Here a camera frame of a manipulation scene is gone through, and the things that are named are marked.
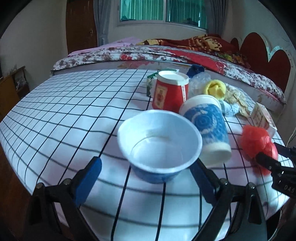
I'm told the brown wooden door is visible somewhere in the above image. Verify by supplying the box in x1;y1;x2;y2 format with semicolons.
66;0;97;53

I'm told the pink sheet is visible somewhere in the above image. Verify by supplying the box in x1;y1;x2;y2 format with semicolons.
68;37;142;57

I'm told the green white milk carton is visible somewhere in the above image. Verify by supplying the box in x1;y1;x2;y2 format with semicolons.
146;68;179;97

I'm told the red instant noodle cup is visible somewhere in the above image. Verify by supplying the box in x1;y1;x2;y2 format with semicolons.
152;70;189;113

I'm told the white blue paper bowl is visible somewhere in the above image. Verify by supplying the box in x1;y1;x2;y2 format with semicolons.
117;110;202;184

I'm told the white grid tablecloth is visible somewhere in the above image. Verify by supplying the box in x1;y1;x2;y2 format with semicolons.
0;68;295;241

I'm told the grey curtain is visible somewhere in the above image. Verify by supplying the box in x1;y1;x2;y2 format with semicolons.
93;0;111;46
205;1;225;35

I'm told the white red small box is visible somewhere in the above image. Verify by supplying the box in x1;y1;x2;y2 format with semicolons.
251;102;277;138

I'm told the window with green curtain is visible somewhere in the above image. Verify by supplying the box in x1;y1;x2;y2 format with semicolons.
117;0;207;30

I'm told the red patterned blanket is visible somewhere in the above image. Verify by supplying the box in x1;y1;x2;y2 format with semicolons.
137;34;251;69

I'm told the clear plastic bag blue cap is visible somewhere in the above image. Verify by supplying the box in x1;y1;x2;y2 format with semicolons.
187;64;211;98

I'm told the light blue crumpled wrapper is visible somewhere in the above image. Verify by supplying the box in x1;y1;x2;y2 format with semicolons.
219;100;239;117

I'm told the white crumpled tissue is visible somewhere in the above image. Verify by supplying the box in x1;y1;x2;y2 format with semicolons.
224;83;250;118

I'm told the red white headboard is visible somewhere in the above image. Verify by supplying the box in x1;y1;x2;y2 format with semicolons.
230;32;295;103

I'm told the blue white paper cup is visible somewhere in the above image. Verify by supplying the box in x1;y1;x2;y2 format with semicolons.
179;94;231;167

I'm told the red plastic bag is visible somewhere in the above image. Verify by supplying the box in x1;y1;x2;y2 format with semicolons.
239;125;278;176

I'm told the yellow towel cloth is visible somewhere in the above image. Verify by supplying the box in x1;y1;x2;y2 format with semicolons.
203;79;226;100

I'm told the bed with floral cover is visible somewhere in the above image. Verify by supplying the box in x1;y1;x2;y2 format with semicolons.
53;45;287;113

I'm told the grey curtain right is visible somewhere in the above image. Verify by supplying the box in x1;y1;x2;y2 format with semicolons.
205;1;225;35

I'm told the grey curtain left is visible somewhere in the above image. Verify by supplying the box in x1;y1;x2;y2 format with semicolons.
93;0;111;46

